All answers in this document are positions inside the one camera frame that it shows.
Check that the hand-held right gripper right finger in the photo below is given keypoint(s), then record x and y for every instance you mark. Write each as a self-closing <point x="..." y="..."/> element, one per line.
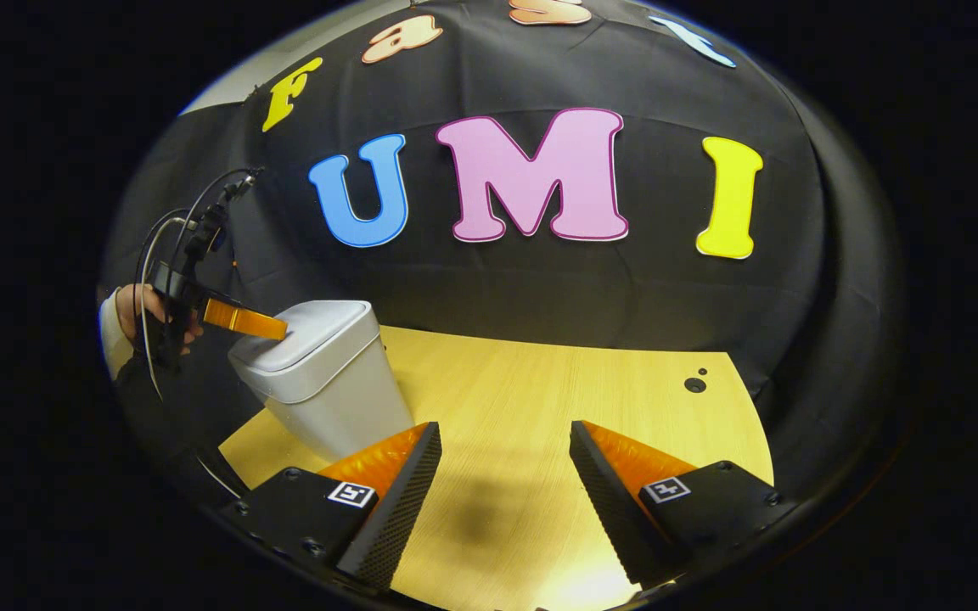
<point x="604" y="496"/>

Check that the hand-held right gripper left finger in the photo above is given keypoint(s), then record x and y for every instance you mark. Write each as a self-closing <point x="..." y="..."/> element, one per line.
<point x="400" y="501"/>

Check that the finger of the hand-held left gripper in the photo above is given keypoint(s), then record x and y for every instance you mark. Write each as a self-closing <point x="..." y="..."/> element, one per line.
<point x="247" y="321"/>

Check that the white desktop garbage bin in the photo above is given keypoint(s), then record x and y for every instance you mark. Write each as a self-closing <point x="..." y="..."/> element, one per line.
<point x="328" y="373"/>

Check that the wooden desktop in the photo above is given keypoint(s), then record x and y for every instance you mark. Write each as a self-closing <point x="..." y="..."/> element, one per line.
<point x="540" y="399"/>

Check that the black backdrop cloth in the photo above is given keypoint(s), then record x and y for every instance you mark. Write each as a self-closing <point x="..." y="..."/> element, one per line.
<point x="540" y="288"/>

